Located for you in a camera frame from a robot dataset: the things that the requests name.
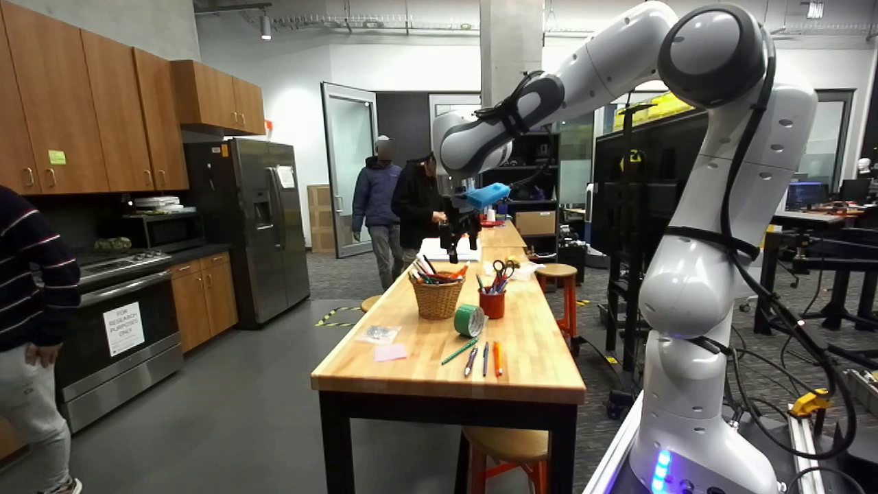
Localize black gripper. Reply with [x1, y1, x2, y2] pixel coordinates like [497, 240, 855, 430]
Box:
[442, 204, 486, 265]

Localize person in striped sweater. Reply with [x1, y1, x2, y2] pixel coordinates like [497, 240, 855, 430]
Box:
[0, 183, 84, 494]

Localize green tape roll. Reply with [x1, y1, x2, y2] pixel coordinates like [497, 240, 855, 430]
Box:
[451, 301, 488, 343]

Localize black machine with yellow frame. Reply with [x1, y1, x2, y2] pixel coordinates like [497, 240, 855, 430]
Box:
[590, 86, 707, 280]

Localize black handled scissors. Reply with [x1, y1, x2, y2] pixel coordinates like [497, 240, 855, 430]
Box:
[488, 254, 522, 295]

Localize long wooden wall cabinets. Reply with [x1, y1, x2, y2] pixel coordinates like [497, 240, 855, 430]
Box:
[0, 0, 191, 199]

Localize flat pink sticky note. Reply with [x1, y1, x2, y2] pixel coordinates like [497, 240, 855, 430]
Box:
[371, 339, 412, 364]

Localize pale paper card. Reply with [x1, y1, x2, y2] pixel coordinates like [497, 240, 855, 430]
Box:
[357, 321, 404, 347]

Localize stainless steel refrigerator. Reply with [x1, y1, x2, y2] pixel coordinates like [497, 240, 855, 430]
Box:
[184, 136, 313, 329]

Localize green pen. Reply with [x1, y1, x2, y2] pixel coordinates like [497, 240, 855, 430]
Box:
[438, 339, 479, 369]

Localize black workbench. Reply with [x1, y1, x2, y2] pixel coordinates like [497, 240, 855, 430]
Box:
[755, 202, 878, 336]

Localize yellow clamp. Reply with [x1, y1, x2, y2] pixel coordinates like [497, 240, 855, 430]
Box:
[785, 386, 833, 421]

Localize wooden table with black legs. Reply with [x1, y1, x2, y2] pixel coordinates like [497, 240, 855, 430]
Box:
[308, 215, 590, 494]

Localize white notice on oven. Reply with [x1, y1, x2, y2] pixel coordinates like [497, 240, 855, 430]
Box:
[98, 298, 149, 360]

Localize steel oven range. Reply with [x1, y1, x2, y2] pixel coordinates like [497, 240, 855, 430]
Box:
[51, 248, 187, 435]

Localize glass door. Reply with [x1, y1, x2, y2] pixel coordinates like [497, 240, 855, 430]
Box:
[319, 78, 381, 259]

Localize steel microwave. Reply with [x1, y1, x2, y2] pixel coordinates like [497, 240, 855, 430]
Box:
[119, 202, 201, 253]

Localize wide wooden base cabinet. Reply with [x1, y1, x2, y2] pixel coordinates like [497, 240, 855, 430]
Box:
[168, 248, 242, 357]

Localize round wooden stool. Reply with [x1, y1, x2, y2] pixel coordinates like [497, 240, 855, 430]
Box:
[459, 424, 553, 494]
[533, 259, 581, 347]

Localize red mug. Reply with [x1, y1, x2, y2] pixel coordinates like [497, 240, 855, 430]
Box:
[478, 285, 511, 324]

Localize wicker basket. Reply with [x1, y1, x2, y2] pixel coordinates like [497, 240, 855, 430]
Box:
[405, 265, 470, 321]

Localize small wooden wall cabinet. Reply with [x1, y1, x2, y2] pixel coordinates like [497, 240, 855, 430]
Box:
[168, 58, 269, 136]

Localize person in black jacket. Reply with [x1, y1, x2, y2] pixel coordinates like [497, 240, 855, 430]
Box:
[392, 147, 455, 269]

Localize white paper stack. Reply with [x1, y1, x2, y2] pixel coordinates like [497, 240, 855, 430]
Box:
[416, 233, 482, 265]

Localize person in blue jacket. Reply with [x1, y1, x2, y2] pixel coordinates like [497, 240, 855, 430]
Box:
[349, 132, 405, 291]

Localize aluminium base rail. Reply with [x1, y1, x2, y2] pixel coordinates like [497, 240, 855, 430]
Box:
[787, 420, 828, 494]
[581, 392, 648, 494]

